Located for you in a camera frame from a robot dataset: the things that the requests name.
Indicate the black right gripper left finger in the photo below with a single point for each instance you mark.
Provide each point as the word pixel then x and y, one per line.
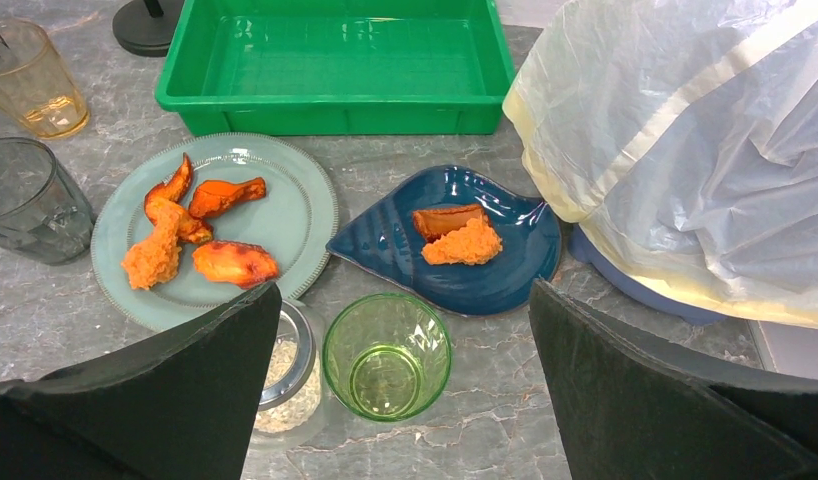
pixel 177 405

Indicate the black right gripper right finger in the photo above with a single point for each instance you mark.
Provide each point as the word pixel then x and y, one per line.
pixel 632 405

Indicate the glass jar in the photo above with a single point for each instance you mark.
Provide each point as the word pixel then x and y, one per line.
pixel 294 401

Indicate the green glass cup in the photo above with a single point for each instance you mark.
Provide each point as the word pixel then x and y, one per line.
pixel 387 357

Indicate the smoky grey glass cup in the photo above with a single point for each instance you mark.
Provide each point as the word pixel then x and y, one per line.
pixel 44 215

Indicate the amber glass cup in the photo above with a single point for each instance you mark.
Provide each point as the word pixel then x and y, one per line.
pixel 37 89

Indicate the orange breaded chicken strip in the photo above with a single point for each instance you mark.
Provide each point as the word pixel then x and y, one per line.
pixel 156 258

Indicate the orange fried chicken piece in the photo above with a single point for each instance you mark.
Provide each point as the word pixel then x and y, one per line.
pixel 242 264

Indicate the dark blue leaf plate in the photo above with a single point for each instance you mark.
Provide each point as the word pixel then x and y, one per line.
pixel 383 241

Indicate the orange chicken drumstick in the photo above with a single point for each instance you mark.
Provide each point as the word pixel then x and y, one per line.
pixel 213 198

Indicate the orange chicken wing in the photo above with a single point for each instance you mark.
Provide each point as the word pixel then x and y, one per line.
pixel 164 198

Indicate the grey round plate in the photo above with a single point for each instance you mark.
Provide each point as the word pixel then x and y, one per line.
pixel 293 223

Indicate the orange breaded food piece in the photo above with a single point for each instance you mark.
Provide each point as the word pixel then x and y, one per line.
pixel 474 244

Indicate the brown fried food piece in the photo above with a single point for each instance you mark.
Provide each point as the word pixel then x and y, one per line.
pixel 434 223

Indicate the trash bin with plastic bag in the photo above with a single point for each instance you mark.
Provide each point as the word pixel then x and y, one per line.
pixel 682 138

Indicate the green plastic tray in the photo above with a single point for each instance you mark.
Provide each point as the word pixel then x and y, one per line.
pixel 288 68

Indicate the black microphone stand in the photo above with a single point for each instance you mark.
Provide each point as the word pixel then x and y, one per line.
pixel 146 27

